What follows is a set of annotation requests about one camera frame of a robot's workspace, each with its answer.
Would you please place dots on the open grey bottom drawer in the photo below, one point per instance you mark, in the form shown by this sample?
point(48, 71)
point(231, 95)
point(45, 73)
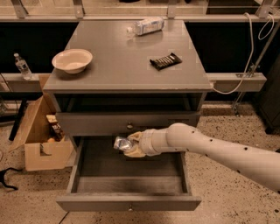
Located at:
point(103, 179)

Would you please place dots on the grey drawer cabinet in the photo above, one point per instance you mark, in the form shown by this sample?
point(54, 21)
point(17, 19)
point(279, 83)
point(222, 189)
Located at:
point(120, 78)

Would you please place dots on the lying clear plastic bottle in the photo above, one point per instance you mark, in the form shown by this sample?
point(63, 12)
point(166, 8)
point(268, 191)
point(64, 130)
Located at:
point(146, 26)

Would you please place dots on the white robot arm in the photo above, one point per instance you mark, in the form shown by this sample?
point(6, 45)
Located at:
point(262, 166)

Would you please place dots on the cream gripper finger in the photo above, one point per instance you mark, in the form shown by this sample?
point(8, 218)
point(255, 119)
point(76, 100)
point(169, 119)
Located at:
point(136, 153)
point(135, 136)

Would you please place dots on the open cardboard box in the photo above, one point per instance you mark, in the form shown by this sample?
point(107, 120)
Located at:
point(41, 151)

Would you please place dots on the black snack bar wrapper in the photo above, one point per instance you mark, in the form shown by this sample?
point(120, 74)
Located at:
point(166, 61)

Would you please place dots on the small upright water bottle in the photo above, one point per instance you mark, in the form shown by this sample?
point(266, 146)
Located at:
point(22, 66)

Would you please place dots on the closed grey middle drawer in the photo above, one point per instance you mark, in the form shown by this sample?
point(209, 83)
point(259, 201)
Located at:
point(109, 123)

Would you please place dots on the white bowl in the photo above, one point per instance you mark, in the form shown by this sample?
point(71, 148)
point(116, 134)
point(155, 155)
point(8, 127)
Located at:
point(72, 61)

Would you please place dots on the snack items in box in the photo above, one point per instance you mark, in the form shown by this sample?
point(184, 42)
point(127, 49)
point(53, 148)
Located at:
point(55, 127)

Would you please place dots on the dark cabinet at right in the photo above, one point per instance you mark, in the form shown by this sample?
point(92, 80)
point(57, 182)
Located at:
point(267, 102)

